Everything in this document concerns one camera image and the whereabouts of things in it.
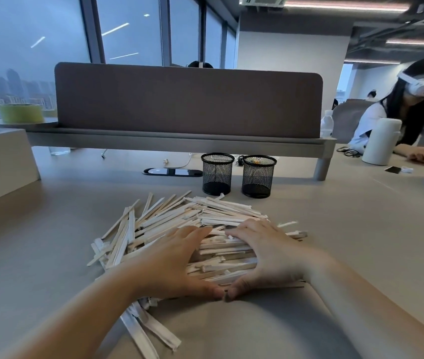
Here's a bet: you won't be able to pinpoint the person's left hand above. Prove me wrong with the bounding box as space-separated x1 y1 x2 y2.
134 226 224 300

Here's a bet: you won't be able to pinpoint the person's right hand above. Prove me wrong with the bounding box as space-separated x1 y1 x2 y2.
223 218 312 302

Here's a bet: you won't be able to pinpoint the pile of paper-wrapped chopsticks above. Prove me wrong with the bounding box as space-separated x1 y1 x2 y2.
86 190 308 359

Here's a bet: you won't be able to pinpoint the person's right forearm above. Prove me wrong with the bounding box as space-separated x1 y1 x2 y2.
303 250 424 359

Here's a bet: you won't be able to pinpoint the person's left forearm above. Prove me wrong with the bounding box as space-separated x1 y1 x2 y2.
0 254 153 359

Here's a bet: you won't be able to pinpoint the black mesh pen cup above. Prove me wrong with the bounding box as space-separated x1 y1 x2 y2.
241 155 277 199
201 153 235 196

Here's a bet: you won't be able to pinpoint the grey desk shelf riser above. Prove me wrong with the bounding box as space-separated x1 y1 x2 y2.
27 127 338 181

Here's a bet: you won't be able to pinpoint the black glasses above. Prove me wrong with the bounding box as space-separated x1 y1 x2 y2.
337 146 363 158

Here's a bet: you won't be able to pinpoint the clear plastic water bottle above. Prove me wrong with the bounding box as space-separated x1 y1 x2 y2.
320 110 334 138

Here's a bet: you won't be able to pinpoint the brown desk divider panel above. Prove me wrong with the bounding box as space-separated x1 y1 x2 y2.
54 62 323 139

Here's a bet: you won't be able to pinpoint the grey office chair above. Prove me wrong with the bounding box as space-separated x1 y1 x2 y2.
331 99 376 145

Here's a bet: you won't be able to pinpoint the white thermos bottle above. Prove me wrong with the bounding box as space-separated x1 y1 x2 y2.
361 117 403 166

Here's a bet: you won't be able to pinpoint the round grey side table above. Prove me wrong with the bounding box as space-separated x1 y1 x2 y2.
0 117 60 132

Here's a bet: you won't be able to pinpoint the green tape roll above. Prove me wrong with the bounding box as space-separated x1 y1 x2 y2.
0 104 45 124

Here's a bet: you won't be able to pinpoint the white VR headset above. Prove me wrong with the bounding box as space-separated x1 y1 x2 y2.
397 59 424 98

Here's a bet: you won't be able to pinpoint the black desk cable outlet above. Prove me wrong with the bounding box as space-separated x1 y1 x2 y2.
143 168 204 178

